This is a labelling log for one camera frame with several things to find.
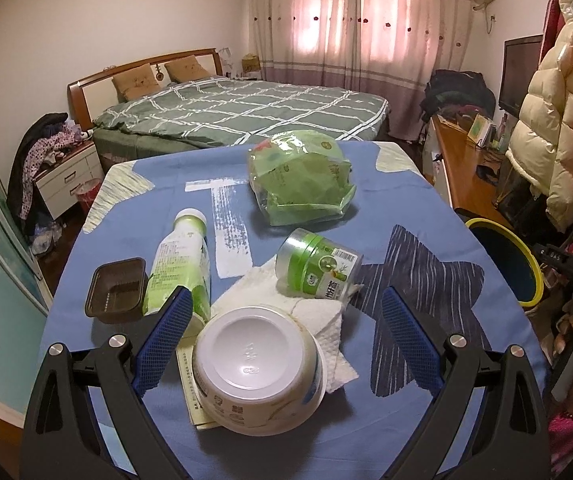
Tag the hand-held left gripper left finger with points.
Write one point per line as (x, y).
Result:
(166, 340)

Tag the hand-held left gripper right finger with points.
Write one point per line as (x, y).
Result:
(411, 340)

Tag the printed paper leaflet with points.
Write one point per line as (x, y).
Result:
(186, 385)

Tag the yellow-rimmed trash bin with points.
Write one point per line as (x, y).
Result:
(506, 270)

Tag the green drink bottle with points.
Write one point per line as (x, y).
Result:
(181, 260)

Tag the white paper bowl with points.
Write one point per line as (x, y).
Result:
(256, 360)

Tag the green round canister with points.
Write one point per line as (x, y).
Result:
(316, 260)

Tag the green plastic bag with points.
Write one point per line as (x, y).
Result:
(301, 175)

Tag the brown plastic tray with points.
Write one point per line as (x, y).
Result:
(116, 290)

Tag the white paper towel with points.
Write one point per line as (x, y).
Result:
(326, 320)

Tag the black bag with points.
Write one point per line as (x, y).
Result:
(521, 200)

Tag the wooden desk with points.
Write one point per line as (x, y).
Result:
(466, 160)

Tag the red waste basket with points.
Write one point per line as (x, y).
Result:
(89, 197)

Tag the cream puffer jacket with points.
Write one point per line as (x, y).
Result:
(551, 110)

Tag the white nightstand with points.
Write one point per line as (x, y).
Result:
(66, 185)

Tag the black television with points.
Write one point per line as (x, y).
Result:
(518, 75)

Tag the pile of dark clothes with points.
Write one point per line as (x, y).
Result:
(456, 92)

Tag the pile of mixed clothes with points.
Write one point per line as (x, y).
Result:
(31, 160)

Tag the green plaid duvet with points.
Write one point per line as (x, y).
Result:
(266, 105)

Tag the brown pillow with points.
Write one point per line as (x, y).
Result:
(189, 69)
(136, 82)

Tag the wooden bed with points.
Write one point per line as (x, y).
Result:
(96, 87)

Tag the pink curtains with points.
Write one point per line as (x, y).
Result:
(366, 20)

